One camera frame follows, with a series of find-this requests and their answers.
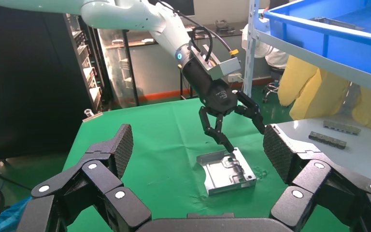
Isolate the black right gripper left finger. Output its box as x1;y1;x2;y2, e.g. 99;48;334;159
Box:
16;124;152;232

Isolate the grey workbench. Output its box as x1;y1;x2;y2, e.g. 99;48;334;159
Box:
103;20;247;100

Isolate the black stand pole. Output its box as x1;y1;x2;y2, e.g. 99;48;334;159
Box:
121;29;140;108

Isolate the clear plastic curtain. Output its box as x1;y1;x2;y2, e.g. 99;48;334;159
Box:
97;29;142;108

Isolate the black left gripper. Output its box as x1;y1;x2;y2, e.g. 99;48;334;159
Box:
180;59;267;154

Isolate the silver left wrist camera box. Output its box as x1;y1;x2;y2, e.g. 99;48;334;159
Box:
190;44;242;81

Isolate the white power socket box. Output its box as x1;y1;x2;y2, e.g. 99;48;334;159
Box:
227;72;243;83

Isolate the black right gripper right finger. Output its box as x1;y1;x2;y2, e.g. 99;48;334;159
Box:
263;124;371;232

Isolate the perforated steel rack post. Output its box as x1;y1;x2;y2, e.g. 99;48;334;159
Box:
242;0;260;98

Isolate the stamped sheet metal bracket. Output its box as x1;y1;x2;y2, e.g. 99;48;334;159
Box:
196;147;257;197

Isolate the person in white coat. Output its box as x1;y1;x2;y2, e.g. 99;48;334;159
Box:
241;0;290;70

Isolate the black monitor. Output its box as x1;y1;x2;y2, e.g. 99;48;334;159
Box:
153;0;195;16

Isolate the metal swivel stool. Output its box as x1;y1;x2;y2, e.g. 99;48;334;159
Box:
261;66;285;104

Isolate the black device on workbench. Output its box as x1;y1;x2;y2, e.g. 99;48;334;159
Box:
214;19;237;34

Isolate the blue plastic bag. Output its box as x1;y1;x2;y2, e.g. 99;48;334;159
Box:
0;195;32;232

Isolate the white metal shelf board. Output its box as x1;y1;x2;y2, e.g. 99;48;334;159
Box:
257;29;371;98

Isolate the grey metal rail part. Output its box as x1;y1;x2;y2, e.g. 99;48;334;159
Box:
308;131;347;150
322;120;362;136

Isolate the blue plastic bin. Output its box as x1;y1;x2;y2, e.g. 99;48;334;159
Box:
263;0;371;73

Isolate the green table cloth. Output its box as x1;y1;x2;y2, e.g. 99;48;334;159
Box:
62;97;349;232

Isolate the black camera cable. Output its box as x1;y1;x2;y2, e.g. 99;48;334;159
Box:
155;0;239;63

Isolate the dark storage rack with trays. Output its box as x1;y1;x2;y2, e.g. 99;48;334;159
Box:
64;13;116;113

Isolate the yellow cloth cover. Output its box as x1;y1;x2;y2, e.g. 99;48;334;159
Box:
277;54;371;133

